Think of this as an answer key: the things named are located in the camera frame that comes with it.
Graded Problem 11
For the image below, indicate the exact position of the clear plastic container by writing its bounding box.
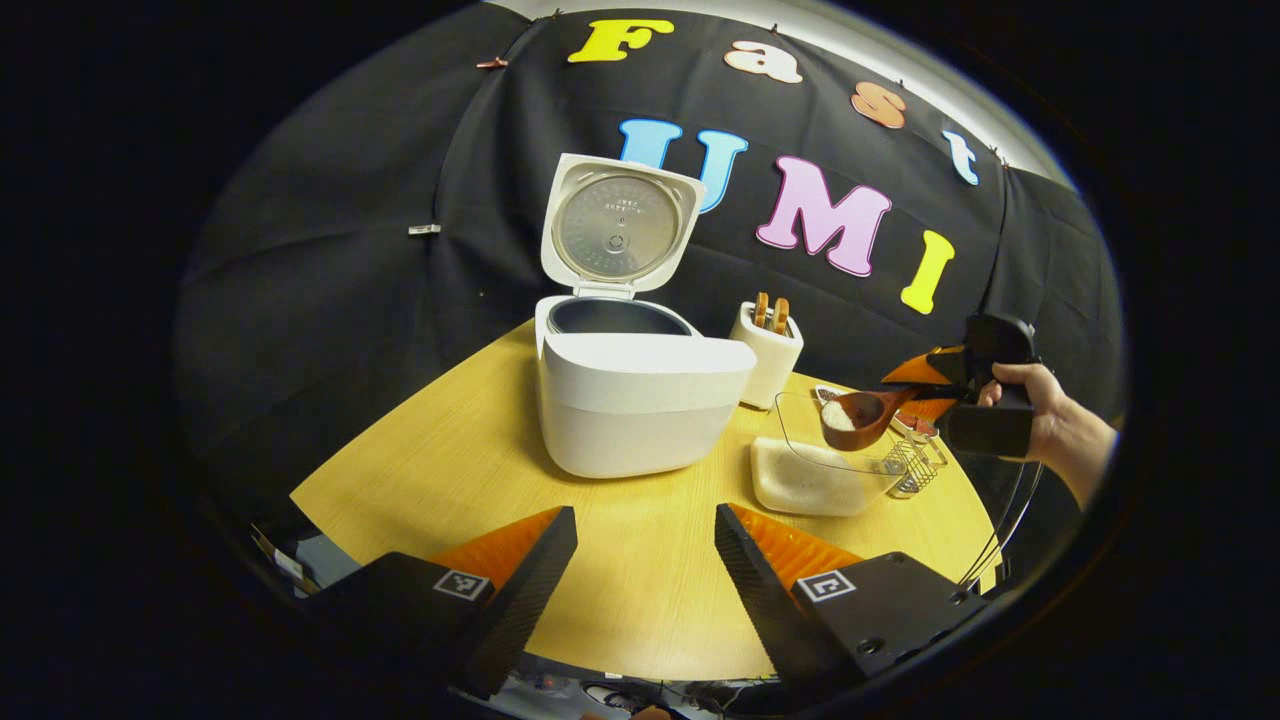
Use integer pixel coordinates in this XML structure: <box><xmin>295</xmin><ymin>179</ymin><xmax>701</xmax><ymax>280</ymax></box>
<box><xmin>751</xmin><ymin>390</ymin><xmax>909</xmax><ymax>518</ymax></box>

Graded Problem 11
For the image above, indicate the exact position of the black backdrop cloth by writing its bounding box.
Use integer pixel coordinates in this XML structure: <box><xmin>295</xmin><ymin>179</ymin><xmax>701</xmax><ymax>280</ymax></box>
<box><xmin>175</xmin><ymin>5</ymin><xmax>1126</xmax><ymax>501</ymax></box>

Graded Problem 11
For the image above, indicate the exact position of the thin black cable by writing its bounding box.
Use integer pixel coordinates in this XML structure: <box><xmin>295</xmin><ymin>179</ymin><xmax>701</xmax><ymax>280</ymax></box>
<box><xmin>958</xmin><ymin>460</ymin><xmax>1046</xmax><ymax>591</ymax></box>

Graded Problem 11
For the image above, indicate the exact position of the white toaster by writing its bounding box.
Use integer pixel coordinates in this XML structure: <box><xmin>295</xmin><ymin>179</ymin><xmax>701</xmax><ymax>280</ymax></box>
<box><xmin>729</xmin><ymin>300</ymin><xmax>804</xmax><ymax>411</ymax></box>

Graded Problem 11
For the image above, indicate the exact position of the white rice cooker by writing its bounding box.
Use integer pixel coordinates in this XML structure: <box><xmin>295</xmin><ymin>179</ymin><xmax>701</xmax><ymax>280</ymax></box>
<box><xmin>534</xmin><ymin>153</ymin><xmax>758</xmax><ymax>479</ymax></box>

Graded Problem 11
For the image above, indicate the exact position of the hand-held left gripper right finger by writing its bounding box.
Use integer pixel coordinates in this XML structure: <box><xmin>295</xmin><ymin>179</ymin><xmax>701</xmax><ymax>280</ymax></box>
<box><xmin>714</xmin><ymin>503</ymin><xmax>991</xmax><ymax>701</ymax></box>

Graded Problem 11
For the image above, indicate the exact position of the wire chopstick holder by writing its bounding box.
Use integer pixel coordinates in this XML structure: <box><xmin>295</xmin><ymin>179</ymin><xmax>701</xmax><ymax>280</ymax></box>
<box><xmin>885</xmin><ymin>415</ymin><xmax>949</xmax><ymax>499</ymax></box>

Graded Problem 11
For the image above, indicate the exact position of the wooden spoon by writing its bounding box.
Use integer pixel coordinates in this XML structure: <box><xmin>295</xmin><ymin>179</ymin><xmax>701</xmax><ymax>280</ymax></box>
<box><xmin>820</xmin><ymin>385</ymin><xmax>921</xmax><ymax>452</ymax></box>

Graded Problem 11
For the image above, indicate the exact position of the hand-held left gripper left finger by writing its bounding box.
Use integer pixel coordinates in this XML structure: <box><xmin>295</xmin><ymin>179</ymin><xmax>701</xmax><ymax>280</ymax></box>
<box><xmin>300</xmin><ymin>505</ymin><xmax>579</xmax><ymax>701</ymax></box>

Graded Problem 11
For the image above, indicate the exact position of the white rice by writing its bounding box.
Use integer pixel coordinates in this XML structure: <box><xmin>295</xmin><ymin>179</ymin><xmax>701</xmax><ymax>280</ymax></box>
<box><xmin>752</xmin><ymin>437</ymin><xmax>906</xmax><ymax>517</ymax></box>

